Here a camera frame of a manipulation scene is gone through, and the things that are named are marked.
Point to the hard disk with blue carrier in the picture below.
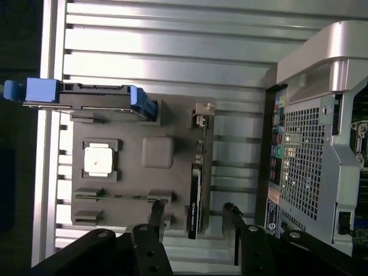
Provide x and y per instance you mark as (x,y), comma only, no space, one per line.
(95,99)

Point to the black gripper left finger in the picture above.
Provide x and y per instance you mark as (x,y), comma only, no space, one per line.
(143,250)

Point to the silver CPU chip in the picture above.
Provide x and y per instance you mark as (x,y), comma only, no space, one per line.
(98,158)

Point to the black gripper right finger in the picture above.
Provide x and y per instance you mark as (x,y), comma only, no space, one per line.
(253,250)

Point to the open black PC case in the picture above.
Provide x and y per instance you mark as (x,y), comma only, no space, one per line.
(307,143)

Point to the grey plastic parts rack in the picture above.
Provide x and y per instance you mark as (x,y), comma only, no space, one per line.
(135,178)

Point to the green RAM stick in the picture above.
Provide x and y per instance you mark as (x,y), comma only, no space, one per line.
(120,197)

